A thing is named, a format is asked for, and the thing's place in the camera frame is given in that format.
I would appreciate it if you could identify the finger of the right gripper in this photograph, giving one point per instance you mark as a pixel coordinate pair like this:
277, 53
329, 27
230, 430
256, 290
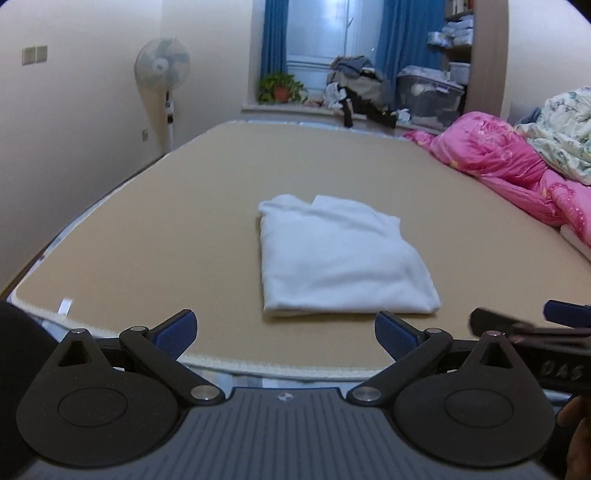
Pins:
482, 320
567, 314

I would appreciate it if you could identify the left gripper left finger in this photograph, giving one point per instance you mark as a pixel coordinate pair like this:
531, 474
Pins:
158, 349

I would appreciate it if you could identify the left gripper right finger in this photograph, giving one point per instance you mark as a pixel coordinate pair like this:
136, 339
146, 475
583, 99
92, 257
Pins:
414, 352

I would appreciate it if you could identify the white fleece garment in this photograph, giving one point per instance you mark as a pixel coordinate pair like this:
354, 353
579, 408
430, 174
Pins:
339, 256

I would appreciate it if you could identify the pile of dark clothes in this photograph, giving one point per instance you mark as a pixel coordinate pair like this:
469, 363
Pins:
355, 86

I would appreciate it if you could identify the person's right hand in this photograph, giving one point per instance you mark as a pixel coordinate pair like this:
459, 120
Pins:
576, 415

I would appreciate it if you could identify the pink floral quilt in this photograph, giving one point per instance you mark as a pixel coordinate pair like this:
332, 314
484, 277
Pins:
489, 149

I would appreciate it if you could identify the white floral quilt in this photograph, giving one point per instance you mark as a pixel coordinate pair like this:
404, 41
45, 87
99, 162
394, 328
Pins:
561, 134

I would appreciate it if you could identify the clear plastic storage bin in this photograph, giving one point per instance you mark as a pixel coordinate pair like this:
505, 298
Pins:
429, 96

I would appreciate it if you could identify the potted green plant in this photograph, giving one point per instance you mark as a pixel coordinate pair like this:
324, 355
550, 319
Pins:
280, 88

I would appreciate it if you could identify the white standing fan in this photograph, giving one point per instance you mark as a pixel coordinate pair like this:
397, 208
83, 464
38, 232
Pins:
162, 66

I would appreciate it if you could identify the wooden shelf unit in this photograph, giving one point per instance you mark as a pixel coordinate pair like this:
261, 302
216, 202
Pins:
487, 55

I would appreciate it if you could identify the blue right curtain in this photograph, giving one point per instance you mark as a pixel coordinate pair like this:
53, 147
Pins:
403, 39

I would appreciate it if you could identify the blue curtain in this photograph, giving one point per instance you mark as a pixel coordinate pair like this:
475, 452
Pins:
273, 58
403, 39

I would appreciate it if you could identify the blue left curtain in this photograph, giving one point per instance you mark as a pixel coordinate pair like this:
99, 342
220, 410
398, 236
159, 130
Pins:
273, 58

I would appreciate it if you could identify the window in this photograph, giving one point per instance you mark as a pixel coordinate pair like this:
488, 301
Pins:
318, 31

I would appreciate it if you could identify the wall switch plate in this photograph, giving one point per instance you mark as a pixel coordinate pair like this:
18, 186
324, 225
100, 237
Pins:
34, 54

